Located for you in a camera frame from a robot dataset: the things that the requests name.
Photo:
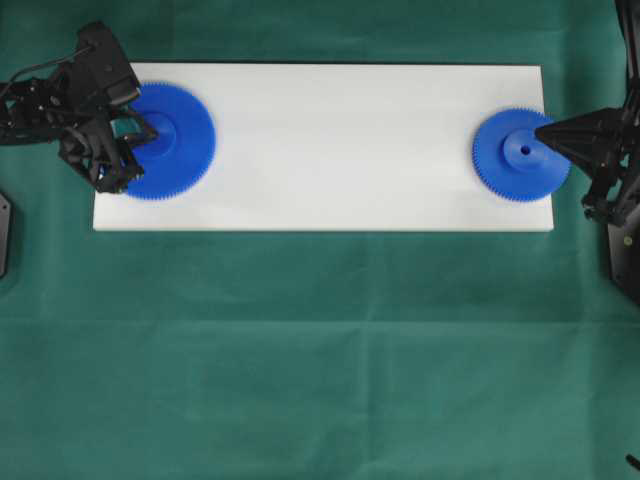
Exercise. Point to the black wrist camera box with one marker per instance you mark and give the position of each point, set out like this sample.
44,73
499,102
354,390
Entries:
105,62

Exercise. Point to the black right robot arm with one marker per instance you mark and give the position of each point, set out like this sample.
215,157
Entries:
628,18

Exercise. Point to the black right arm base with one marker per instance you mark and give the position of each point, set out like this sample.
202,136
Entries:
623,244

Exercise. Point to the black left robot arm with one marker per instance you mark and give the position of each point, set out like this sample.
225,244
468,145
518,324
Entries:
25,107

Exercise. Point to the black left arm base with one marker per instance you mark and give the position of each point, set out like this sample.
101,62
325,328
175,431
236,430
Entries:
6,220

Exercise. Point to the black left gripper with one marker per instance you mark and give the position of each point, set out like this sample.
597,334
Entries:
100,145

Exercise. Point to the small blue gear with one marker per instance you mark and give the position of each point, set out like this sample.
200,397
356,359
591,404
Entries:
512,162

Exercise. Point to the white rectangular board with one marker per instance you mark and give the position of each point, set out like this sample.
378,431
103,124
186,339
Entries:
338,147

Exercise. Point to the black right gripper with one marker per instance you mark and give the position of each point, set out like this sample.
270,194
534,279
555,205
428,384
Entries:
604,145

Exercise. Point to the large blue gear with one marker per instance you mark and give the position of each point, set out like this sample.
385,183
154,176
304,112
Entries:
184,149

